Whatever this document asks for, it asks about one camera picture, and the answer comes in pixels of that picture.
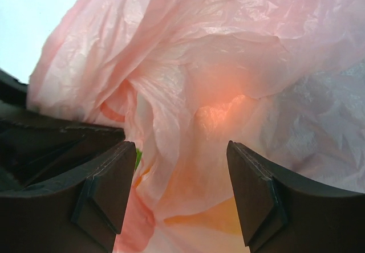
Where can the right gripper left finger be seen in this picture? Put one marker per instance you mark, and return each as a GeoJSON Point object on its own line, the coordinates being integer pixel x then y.
{"type": "Point", "coordinates": [81, 210]}

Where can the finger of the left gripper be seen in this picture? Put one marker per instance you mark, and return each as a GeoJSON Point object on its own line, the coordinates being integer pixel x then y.
{"type": "Point", "coordinates": [31, 154]}

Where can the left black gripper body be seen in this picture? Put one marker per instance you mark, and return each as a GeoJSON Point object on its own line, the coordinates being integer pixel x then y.
{"type": "Point", "coordinates": [12, 90]}

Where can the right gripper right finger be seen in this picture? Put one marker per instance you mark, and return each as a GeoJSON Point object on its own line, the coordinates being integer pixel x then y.
{"type": "Point", "coordinates": [283, 211]}

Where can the pink plastic bag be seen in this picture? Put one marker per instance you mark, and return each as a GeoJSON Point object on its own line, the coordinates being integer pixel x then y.
{"type": "Point", "coordinates": [185, 77]}

